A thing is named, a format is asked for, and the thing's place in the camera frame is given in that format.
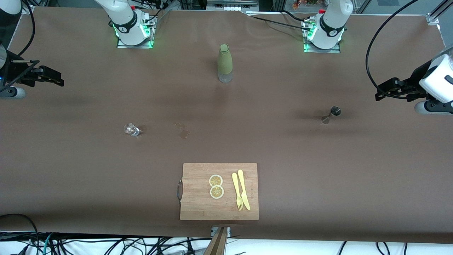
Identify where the wooden cutting board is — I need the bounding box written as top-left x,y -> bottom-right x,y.
177,163 -> 259,221

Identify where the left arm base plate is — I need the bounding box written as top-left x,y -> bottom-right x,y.
304,19 -> 341,53

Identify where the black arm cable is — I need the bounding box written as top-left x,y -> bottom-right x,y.
17,0 -> 36,57
366,0 -> 422,92

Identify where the yellow plastic fork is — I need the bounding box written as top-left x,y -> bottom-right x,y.
231,172 -> 245,211

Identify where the black base cable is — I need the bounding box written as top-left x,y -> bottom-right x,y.
244,10 -> 308,30

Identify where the steel double jigger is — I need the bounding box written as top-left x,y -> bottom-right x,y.
321,106 -> 342,124

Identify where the green sleeved glass bottle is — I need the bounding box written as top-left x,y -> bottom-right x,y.
217,44 -> 233,83

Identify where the yellow plastic knife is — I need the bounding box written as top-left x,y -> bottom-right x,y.
237,169 -> 251,211

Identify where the wooden post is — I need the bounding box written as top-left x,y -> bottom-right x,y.
203,227 -> 227,255

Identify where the black floor cable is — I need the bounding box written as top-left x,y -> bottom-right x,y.
0,214 -> 39,255

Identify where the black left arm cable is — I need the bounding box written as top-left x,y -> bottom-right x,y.
366,0 -> 422,92

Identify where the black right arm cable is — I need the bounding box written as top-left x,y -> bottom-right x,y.
17,0 -> 36,57

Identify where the grey power strip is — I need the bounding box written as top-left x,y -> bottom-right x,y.
207,0 -> 259,11

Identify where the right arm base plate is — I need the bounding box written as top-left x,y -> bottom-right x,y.
117,14 -> 156,49

